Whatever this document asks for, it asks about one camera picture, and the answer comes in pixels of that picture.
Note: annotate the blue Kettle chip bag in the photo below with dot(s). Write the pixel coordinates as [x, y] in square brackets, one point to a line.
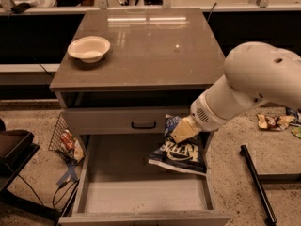
[184, 157]

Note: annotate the black chair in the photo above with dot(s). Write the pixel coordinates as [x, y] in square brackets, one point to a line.
[16, 149]

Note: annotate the green packet on floor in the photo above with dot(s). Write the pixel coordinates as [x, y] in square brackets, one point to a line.
[296, 131]

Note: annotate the grey drawer cabinet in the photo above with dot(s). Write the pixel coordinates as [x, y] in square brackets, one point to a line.
[157, 57]

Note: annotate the open bottom drawer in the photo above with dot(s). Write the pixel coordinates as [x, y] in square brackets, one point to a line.
[118, 187]

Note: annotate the white bowl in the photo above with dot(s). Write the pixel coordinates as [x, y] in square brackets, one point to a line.
[89, 49]

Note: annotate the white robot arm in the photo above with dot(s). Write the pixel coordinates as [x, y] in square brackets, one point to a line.
[255, 74]

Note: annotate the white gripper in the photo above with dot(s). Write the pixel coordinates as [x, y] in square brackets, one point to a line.
[202, 116]

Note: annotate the closed drawer with black handle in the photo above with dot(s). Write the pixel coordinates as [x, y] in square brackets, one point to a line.
[120, 120]

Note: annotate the snack wrappers on floor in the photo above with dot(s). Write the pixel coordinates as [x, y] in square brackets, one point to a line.
[274, 123]

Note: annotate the blue tape cross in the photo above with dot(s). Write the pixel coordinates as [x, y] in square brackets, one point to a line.
[69, 175]

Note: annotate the black pole on floor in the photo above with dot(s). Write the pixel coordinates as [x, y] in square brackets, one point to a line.
[271, 219]

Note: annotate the red snack packet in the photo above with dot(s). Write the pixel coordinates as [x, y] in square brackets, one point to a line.
[66, 139]

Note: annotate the wire basket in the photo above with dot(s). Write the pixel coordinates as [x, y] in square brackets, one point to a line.
[72, 156]

